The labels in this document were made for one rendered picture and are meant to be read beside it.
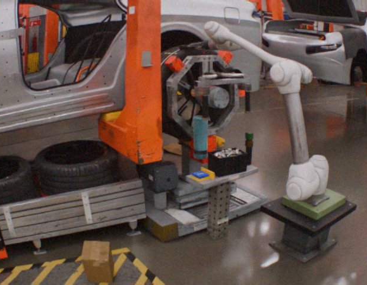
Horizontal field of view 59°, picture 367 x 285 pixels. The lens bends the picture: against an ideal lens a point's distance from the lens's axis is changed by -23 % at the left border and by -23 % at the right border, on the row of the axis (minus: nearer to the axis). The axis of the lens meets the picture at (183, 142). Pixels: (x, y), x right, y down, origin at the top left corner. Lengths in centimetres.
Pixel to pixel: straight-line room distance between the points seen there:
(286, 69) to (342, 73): 308
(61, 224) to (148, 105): 92
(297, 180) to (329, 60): 308
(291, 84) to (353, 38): 326
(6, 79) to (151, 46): 104
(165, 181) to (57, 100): 94
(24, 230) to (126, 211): 78
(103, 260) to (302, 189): 112
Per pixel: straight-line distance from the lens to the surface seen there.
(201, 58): 262
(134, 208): 257
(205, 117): 241
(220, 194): 244
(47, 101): 264
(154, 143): 241
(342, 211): 235
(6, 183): 238
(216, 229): 254
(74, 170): 246
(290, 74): 199
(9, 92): 260
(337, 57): 496
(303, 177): 205
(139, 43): 227
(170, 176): 271
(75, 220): 244
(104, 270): 210
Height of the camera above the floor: 132
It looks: 17 degrees down
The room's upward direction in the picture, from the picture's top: 1 degrees counter-clockwise
